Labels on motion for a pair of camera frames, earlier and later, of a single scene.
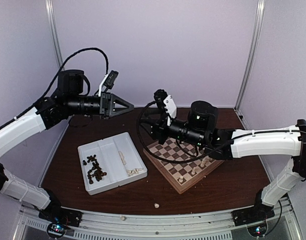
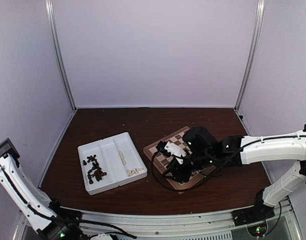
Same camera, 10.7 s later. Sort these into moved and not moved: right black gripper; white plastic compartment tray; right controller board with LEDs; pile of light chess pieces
Moved: right black gripper
Not moved: white plastic compartment tray; right controller board with LEDs; pile of light chess pieces
